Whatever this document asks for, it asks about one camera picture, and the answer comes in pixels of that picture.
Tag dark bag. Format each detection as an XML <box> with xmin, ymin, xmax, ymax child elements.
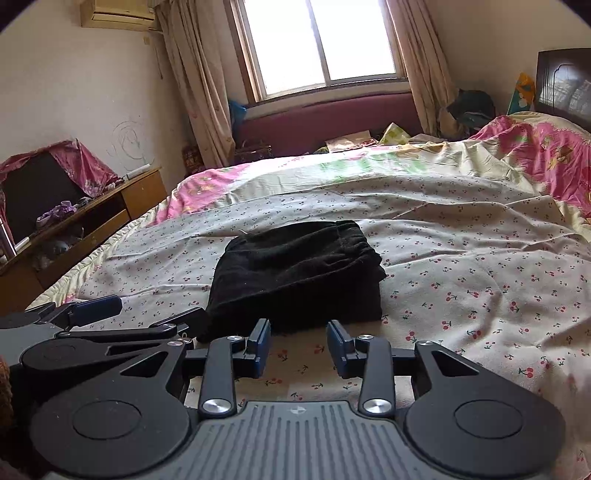
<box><xmin>447</xmin><ymin>89</ymin><xmax>497</xmax><ymax>139</ymax></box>

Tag pink floral quilt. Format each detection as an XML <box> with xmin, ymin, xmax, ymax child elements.
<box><xmin>28</xmin><ymin>112</ymin><xmax>591</xmax><ymax>301</ymax></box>

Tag yellow green packet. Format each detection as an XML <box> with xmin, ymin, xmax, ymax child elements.
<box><xmin>379</xmin><ymin>122</ymin><xmax>411</xmax><ymax>145</ymax></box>

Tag red patterned box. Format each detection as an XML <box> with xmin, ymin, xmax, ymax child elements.
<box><xmin>182</xmin><ymin>147</ymin><xmax>204</xmax><ymax>176</ymax></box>

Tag brown handbag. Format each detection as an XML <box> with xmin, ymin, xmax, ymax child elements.
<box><xmin>235</xmin><ymin>143</ymin><xmax>273</xmax><ymax>162</ymax></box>

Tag blue plastic bag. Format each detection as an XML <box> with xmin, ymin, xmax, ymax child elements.
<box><xmin>228</xmin><ymin>99</ymin><xmax>247</xmax><ymax>134</ymax></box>

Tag wall air conditioner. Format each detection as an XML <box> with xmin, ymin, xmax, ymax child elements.
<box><xmin>79</xmin><ymin>0</ymin><xmax>160</xmax><ymax>32</ymax></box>

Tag black pants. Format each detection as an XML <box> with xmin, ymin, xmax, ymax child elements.
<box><xmin>198</xmin><ymin>220</ymin><xmax>387</xmax><ymax>342</ymax></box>

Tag dark wooden headboard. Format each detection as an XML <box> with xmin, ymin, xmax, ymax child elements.
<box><xmin>534</xmin><ymin>47</ymin><xmax>591</xmax><ymax>121</ymax></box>

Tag cherry print bed sheet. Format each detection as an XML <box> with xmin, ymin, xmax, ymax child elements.
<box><xmin>28</xmin><ymin>175</ymin><xmax>591</xmax><ymax>462</ymax></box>

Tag beige patterned curtain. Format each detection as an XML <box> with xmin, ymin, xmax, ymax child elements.
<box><xmin>157</xmin><ymin>0</ymin><xmax>236</xmax><ymax>169</ymax></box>
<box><xmin>385</xmin><ymin>0</ymin><xmax>458</xmax><ymax>137</ymax></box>

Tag patterned paper sheets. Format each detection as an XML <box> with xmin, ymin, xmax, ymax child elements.
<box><xmin>325</xmin><ymin>130</ymin><xmax>372</xmax><ymax>153</ymax></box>

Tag black television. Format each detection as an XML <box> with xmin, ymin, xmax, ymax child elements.
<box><xmin>0</xmin><ymin>152</ymin><xmax>86</xmax><ymax>245</ymax></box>

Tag person's left forearm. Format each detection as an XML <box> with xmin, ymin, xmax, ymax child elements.
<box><xmin>0</xmin><ymin>357</ymin><xmax>19</xmax><ymax>467</ymax></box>

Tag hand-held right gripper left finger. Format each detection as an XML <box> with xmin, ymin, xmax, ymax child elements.
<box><xmin>117</xmin><ymin>318</ymin><xmax>272</xmax><ymax>417</ymax></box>

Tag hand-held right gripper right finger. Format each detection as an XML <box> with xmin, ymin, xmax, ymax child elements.
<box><xmin>326</xmin><ymin>320</ymin><xmax>476</xmax><ymax>417</ymax></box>

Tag wooden cabinet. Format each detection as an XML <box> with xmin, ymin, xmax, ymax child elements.
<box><xmin>0</xmin><ymin>167</ymin><xmax>168</xmax><ymax>315</ymax></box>

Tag maroon padded window bench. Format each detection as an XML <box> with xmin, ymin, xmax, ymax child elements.
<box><xmin>235</xmin><ymin>92</ymin><xmax>426</xmax><ymax>155</ymax></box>

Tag window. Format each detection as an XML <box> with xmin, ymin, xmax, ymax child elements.
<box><xmin>226</xmin><ymin>0</ymin><xmax>409</xmax><ymax>104</ymax></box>

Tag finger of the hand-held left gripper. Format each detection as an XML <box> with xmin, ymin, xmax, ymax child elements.
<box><xmin>58</xmin><ymin>307</ymin><xmax>206</xmax><ymax>367</ymax></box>
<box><xmin>25</xmin><ymin>295</ymin><xmax>123</xmax><ymax>329</ymax></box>

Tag purple cloth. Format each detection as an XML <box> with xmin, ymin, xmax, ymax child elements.
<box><xmin>36</xmin><ymin>200</ymin><xmax>79</xmax><ymax>227</ymax></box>

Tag colourful cartoon bag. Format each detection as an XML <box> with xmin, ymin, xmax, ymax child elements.
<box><xmin>507</xmin><ymin>71</ymin><xmax>536</xmax><ymax>116</ymax></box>

